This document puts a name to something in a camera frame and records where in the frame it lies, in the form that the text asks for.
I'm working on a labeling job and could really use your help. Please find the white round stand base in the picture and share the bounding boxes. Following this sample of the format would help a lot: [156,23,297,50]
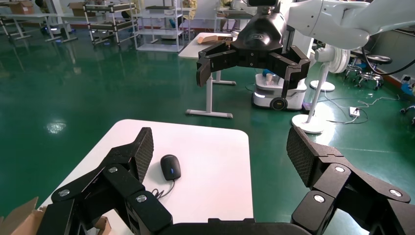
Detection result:
[310,80,336,93]

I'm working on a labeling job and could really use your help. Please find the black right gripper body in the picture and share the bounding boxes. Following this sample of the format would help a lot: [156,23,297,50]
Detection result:
[231,12,295,68]

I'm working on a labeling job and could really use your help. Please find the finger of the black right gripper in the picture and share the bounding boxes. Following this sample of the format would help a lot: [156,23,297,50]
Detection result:
[196,41,239,88]
[268,45,311,99]

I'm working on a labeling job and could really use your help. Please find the black chrome stool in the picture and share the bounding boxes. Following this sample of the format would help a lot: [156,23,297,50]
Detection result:
[356,54,393,91]
[344,48,367,79]

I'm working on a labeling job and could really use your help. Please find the small tan cardboard carton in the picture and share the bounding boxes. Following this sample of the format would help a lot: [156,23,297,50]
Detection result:
[197,34,233,45]

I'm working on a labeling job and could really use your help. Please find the white height-adjustable table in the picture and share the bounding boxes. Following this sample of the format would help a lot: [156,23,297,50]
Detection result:
[178,31,241,119]

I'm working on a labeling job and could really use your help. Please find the metal rack with dark shelves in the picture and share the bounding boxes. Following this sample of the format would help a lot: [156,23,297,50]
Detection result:
[83,1,139,46]

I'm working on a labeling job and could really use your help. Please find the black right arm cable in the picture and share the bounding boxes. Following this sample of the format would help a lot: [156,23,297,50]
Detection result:
[361,47,415,77]

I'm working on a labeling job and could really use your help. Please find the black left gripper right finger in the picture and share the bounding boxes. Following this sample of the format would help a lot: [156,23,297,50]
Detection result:
[286,125,415,235]

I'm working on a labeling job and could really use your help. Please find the white metal shelving rack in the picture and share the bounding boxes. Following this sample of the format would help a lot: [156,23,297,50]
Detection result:
[134,0,186,53]

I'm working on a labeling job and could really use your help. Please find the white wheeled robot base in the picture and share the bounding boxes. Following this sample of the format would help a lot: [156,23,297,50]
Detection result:
[252,72,307,112]

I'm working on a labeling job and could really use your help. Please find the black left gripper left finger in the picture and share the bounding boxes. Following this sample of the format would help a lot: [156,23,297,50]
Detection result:
[36,127,174,235]

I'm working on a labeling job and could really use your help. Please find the black computer mouse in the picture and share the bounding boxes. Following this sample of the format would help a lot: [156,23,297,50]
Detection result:
[160,154,182,181]

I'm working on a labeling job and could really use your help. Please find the grey workbench with white legs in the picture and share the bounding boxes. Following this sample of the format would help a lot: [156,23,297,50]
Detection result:
[0,13,79,44]

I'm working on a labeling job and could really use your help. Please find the large brown cardboard carton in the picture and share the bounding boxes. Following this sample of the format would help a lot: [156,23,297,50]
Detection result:
[68,1,96,18]
[8,0,35,16]

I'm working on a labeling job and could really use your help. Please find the white standing fan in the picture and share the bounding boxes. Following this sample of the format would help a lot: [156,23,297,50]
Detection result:
[291,45,351,135]

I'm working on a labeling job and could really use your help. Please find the brown cardboard storage box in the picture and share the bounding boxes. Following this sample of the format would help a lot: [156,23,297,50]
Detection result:
[0,197,113,235]

